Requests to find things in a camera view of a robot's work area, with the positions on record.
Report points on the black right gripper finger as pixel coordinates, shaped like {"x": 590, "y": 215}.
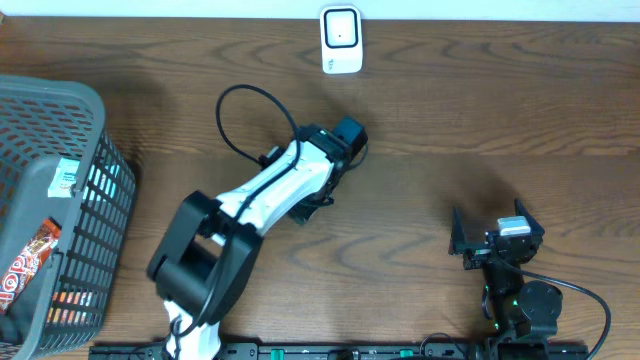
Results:
{"x": 520, "y": 210}
{"x": 458, "y": 242}

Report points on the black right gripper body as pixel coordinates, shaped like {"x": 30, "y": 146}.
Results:
{"x": 478, "y": 256}

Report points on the orange small carton box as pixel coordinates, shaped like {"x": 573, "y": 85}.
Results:
{"x": 68, "y": 308}

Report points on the light blue wet wipes pack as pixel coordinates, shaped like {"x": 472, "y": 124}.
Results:
{"x": 64, "y": 179}

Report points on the red chocolate wafer bar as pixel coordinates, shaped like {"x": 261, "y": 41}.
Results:
{"x": 28, "y": 263}

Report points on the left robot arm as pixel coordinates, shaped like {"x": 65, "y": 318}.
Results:
{"x": 206, "y": 256}

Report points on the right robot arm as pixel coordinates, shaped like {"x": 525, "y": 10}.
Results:
{"x": 525, "y": 313}

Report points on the white barcode scanner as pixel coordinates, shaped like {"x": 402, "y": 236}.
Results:
{"x": 341, "y": 40}

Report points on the grey plastic basket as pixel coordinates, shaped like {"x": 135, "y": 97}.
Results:
{"x": 43, "y": 121}

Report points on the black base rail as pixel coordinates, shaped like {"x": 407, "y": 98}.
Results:
{"x": 429, "y": 351}

